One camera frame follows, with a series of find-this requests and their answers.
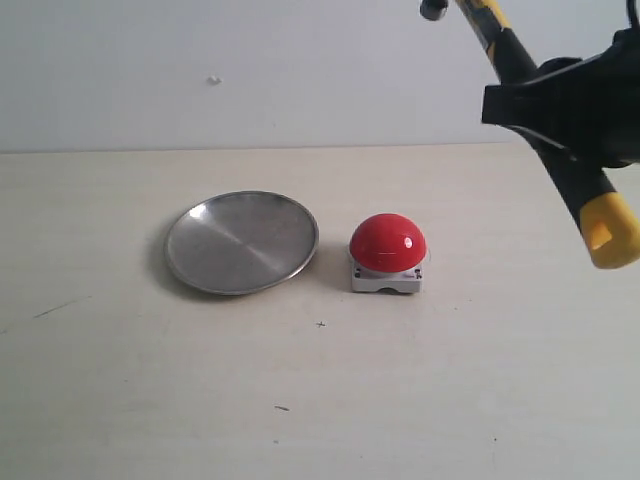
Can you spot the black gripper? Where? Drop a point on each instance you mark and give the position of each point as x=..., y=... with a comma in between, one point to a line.
x=587, y=107

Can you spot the black and yellow claw hammer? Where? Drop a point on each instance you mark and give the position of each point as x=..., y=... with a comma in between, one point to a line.
x=606, y=223

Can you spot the red dome push button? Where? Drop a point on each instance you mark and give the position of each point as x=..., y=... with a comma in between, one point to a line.
x=387, y=252

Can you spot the round stainless steel plate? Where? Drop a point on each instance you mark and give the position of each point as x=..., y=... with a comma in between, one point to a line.
x=240, y=243

